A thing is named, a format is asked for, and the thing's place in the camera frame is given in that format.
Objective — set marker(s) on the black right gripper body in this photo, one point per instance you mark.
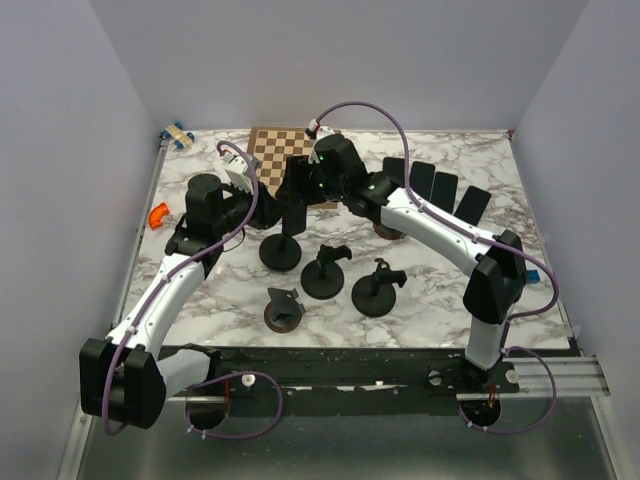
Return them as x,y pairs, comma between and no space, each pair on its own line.
321,189

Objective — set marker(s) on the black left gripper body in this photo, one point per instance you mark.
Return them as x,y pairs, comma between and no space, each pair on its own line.
260,217

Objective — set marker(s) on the black phone with purple edge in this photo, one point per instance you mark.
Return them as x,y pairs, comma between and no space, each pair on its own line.
394,168

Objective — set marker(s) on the blue-edged black phone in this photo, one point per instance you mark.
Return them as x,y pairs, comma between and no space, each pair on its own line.
421,179

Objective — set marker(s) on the teal-edged phone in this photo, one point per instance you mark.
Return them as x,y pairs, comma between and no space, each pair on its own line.
472,205

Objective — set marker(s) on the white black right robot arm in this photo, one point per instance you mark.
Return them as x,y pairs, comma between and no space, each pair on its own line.
493,263

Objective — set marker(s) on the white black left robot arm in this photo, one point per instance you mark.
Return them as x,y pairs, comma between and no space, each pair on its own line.
123,377

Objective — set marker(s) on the black left round-base stand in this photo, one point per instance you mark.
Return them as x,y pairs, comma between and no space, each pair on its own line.
280,253

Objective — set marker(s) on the brown-base far phone stand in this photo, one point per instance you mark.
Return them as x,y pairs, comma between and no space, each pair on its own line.
387,233

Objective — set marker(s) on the brown-base phone stand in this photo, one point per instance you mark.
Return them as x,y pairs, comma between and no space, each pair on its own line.
283,313
387,233

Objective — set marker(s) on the black tall round-base phone stand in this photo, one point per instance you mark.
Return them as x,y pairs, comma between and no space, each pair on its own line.
323,279

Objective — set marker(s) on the brown-base near phone stand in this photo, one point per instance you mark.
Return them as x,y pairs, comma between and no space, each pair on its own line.
283,313

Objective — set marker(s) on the black right round-base stand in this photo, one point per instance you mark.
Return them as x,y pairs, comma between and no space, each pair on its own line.
374,295

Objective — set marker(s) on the wooden chessboard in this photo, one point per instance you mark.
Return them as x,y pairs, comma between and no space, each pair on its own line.
272,146

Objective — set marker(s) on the blue wheeled wooden toy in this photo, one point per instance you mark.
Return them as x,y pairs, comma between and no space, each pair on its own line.
181,138

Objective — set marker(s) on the orange plastic piece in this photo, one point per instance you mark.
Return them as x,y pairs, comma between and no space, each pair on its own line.
157,215

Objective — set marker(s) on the blue toy brick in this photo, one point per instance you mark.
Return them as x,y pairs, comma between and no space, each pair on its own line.
533,276

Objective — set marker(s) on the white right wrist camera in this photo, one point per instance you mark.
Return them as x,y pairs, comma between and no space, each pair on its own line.
315,132

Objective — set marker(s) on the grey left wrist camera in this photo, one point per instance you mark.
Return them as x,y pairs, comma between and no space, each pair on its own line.
238,171

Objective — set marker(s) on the aluminium frame rail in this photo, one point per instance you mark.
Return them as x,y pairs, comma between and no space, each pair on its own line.
575,377

